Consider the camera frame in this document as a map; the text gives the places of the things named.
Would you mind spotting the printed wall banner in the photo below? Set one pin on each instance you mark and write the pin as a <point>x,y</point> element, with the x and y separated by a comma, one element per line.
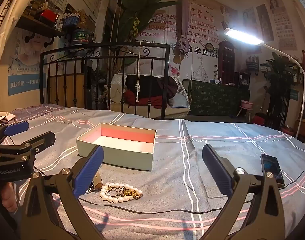
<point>205,10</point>

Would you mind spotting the person's left hand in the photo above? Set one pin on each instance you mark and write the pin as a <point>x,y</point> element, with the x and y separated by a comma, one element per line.
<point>8,197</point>

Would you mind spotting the teal tin canister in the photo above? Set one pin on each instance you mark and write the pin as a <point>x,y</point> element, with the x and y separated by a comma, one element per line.
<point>80,36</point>

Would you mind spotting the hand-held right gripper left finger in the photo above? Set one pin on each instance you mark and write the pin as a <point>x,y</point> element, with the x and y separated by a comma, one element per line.
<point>90,172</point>

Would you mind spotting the red box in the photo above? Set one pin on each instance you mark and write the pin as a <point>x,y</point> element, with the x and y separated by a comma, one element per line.
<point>48,15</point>

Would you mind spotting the white wicker swing chair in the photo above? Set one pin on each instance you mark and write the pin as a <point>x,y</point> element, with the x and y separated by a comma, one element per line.
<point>181,92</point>

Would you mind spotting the small wall rack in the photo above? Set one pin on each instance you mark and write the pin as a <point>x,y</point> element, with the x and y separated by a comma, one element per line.
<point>252,65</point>

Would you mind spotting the dark clothes pile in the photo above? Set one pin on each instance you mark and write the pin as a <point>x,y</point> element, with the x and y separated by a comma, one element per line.
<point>147,85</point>

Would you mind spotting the red cloth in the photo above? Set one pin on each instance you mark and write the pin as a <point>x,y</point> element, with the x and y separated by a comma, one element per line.
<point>142,102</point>

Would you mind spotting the face wall poster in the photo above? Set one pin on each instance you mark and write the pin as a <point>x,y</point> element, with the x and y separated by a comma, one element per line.
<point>25,55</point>

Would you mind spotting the white floor lamp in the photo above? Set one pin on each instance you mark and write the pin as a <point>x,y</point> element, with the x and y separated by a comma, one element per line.
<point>242,36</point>

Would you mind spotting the cardboard box pink inside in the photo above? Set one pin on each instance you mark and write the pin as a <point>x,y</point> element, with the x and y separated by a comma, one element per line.
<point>132,158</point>

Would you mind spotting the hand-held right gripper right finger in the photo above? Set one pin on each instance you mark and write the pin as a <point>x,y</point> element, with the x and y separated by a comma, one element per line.
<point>217,170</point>

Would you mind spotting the large banana leaf plant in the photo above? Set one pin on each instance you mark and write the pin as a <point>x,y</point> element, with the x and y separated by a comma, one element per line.
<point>142,2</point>

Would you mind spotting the black iron bed frame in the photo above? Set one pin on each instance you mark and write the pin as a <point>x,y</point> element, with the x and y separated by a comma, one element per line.
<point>165,80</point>

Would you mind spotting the folded grey hanging umbrella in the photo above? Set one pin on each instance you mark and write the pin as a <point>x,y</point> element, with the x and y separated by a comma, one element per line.
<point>182,17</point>

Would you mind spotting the black smartphone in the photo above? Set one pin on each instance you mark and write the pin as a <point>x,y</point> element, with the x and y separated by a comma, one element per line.
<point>272,170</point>

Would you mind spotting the grey plaid bed sheet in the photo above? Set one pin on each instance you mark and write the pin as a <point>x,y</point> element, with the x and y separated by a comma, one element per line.
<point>217,135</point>

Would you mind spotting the portrait wall poster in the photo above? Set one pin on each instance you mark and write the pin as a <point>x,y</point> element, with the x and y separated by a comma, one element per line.
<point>277,6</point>

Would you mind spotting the gold square pendant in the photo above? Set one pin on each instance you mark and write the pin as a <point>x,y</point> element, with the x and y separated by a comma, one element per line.
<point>131,193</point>

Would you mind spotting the red phone booth cabinet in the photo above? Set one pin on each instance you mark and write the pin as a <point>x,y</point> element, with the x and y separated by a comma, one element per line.
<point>226,62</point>

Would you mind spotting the green patterned counter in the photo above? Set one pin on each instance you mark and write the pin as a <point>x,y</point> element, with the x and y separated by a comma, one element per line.
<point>212,97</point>

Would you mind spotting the dark wall shelf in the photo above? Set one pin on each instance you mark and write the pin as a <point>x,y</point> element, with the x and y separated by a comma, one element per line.
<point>37,26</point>

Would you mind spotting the dark potted plant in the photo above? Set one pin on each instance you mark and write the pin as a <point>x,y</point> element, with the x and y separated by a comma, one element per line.
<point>280,72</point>

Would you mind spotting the pink stool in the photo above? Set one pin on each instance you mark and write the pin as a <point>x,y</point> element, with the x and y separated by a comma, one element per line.
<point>246,105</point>

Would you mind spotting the blue plastic basket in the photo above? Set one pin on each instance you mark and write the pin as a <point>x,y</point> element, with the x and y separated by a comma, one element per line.
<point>71,21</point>

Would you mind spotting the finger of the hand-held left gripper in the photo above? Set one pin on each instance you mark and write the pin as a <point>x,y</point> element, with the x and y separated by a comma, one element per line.
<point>16,128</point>
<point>40,141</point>

